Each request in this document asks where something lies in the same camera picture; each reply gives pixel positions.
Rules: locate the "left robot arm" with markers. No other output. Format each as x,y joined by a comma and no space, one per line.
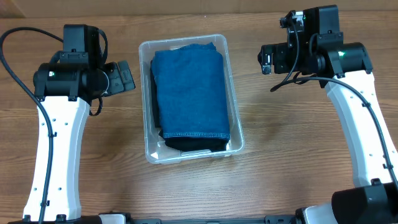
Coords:
65,87

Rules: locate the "black cloth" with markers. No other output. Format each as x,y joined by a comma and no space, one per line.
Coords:
155,106
187,144

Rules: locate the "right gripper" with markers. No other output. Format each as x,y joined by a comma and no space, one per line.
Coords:
268,58

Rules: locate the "clear plastic container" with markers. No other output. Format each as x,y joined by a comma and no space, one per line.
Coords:
155,149

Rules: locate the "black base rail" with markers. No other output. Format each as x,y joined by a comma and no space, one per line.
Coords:
126,218

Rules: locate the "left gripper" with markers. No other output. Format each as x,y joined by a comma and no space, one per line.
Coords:
114,71

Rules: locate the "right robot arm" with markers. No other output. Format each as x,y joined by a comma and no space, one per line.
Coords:
315,51

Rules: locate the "blue denim cloth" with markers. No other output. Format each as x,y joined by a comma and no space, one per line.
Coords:
191,93

